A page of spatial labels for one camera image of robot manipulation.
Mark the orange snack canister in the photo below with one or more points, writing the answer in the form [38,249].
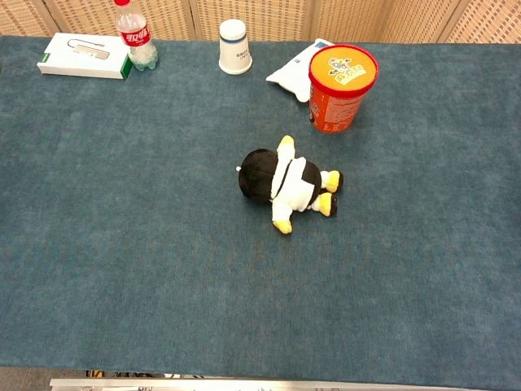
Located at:
[338,87]

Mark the white and green box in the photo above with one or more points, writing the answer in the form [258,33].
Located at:
[83,57]

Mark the aluminium frame rail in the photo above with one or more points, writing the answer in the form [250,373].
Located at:
[252,385]

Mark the woven folding screen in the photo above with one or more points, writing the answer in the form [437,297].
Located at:
[285,18]

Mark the white paper cup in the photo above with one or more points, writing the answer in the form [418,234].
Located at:
[234,49]

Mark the cola bottle red label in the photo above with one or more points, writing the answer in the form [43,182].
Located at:
[137,42]

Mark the teal felt table mat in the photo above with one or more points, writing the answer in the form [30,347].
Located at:
[163,228]

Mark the black white plush doll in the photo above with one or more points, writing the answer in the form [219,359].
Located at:
[299,185]

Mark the white snack bag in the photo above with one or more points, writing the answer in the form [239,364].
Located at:
[294,74]

